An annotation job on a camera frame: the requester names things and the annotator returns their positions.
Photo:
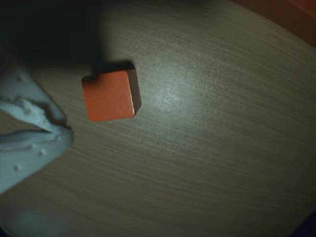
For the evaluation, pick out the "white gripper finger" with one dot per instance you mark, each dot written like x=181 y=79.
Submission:
x=32 y=101
x=29 y=158

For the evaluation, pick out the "orange wooden cube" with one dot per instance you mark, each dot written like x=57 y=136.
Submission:
x=108 y=96

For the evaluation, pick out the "orange plastic box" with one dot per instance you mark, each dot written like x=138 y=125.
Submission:
x=296 y=14

